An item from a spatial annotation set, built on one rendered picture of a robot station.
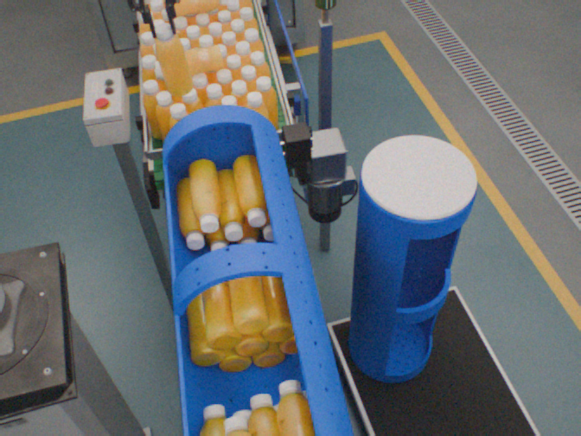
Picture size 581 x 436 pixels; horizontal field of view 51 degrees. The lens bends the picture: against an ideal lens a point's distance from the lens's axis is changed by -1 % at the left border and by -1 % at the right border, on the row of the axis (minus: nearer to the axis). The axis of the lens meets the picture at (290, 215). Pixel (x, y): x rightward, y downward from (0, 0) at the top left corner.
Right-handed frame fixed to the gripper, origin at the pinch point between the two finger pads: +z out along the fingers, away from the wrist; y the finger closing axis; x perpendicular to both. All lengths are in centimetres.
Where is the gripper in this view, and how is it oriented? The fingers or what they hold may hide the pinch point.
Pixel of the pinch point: (161, 20)
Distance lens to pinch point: 147.8
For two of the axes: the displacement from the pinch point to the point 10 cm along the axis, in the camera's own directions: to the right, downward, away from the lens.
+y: 9.8, -2.0, 0.4
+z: 0.9, 5.8, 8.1
